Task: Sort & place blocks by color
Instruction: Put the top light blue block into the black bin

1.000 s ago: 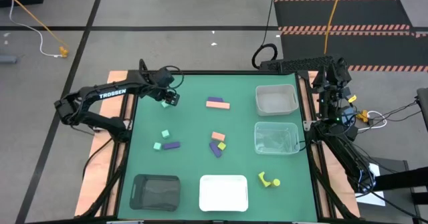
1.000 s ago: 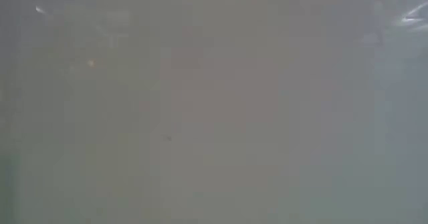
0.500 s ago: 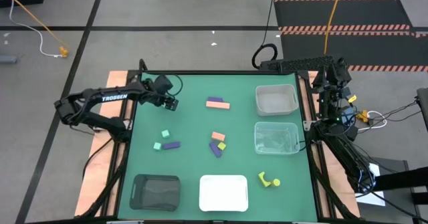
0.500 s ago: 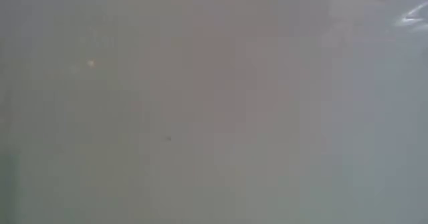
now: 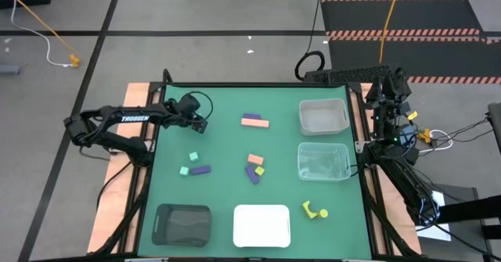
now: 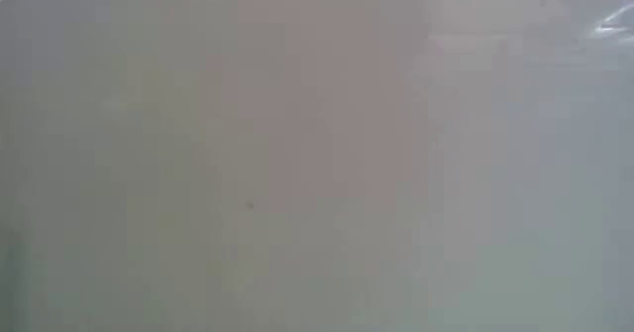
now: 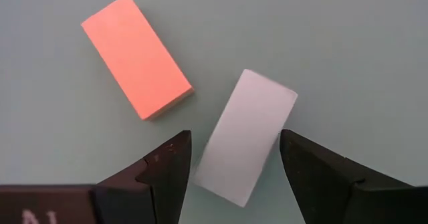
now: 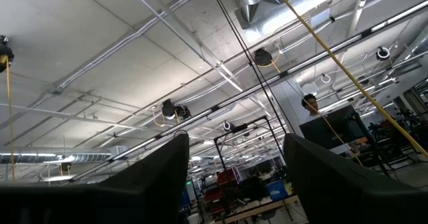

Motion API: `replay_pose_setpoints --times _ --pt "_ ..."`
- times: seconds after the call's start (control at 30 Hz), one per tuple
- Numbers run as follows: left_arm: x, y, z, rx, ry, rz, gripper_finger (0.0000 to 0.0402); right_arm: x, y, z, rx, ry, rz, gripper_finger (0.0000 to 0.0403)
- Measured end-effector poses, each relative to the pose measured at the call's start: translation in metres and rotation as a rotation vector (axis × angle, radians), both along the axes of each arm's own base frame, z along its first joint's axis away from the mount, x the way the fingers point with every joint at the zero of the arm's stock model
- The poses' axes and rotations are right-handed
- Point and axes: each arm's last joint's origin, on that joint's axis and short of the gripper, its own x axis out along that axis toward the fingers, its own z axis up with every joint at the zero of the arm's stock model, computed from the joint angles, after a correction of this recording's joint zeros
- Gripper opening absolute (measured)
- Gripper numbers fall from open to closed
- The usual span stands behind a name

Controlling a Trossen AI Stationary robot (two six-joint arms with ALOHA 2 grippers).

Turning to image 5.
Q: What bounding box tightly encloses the clear plastic bin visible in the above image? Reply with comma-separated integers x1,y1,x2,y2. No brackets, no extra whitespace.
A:
297,142,352,182

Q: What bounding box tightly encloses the yellow floor cable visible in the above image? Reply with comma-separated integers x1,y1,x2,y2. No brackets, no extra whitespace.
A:
378,0,404,66

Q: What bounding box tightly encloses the yellow arch block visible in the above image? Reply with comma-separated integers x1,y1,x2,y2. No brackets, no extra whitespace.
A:
301,200,319,220

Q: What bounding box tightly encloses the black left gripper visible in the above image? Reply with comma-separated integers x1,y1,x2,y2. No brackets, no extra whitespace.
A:
168,93,209,135

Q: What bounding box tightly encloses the grey plastic bin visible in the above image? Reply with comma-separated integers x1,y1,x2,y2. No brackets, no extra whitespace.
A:
298,98,351,137

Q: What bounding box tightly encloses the long orange block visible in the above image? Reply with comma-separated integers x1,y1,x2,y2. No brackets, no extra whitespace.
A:
240,117,271,129

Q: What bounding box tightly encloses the white plastic bin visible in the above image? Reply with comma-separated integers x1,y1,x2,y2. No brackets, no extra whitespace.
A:
232,203,292,249

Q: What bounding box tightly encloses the dark smoky plastic bin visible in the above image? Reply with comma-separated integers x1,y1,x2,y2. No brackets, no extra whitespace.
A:
151,203,213,249

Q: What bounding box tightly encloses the black aluminium table frame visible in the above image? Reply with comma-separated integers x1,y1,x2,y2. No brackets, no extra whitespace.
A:
88,68,424,262

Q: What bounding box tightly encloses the white looped cable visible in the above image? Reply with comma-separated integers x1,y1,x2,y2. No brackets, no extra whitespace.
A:
418,129,454,153

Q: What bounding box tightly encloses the yellow cable with plug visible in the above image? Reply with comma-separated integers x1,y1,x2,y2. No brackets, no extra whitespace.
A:
0,0,81,68

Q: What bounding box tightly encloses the green table mat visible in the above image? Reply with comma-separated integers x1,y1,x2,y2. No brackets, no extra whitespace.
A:
136,84,373,260

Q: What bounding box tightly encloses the black perforated case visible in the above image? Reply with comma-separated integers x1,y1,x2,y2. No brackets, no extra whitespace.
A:
303,65,392,85

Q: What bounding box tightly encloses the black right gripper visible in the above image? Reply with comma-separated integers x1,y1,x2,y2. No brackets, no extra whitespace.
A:
366,66,412,138

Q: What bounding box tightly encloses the black looped floor cable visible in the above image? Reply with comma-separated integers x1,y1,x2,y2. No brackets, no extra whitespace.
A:
294,0,326,81

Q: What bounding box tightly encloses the black furniture piece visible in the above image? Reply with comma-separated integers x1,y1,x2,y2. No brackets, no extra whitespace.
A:
430,182,501,262

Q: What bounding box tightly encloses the white floor cable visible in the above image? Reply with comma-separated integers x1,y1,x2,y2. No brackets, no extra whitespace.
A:
9,0,72,68

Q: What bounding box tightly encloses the black striped-edge floor mat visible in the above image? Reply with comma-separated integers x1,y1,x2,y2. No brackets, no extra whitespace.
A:
320,0,501,85

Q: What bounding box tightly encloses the white paper sheet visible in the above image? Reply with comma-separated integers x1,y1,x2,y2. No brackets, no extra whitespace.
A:
415,190,452,242

